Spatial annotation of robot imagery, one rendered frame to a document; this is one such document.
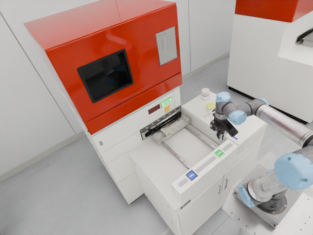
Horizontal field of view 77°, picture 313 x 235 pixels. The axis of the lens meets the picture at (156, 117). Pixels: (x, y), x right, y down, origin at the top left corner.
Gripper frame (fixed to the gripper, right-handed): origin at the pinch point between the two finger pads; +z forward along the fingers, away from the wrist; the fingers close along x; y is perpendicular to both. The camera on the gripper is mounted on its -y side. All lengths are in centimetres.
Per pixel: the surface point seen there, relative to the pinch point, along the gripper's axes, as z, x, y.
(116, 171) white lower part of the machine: 43, 61, 58
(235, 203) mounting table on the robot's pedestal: 28.7, 13.8, -25.4
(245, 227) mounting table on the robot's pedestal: 29, 20, -37
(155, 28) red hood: -61, 3, 54
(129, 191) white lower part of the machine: 82, 60, 58
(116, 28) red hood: -69, 28, 54
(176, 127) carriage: 23, 0, 48
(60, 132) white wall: 85, 93, 207
